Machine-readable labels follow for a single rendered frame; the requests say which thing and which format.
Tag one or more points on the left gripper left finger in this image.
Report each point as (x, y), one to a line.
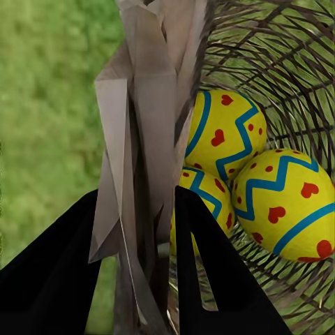
(48, 288)

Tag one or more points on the easter egg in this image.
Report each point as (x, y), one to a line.
(217, 196)
(227, 130)
(285, 201)

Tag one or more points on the wicker basket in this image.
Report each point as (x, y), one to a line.
(146, 96)

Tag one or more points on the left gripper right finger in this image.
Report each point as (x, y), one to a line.
(243, 306)

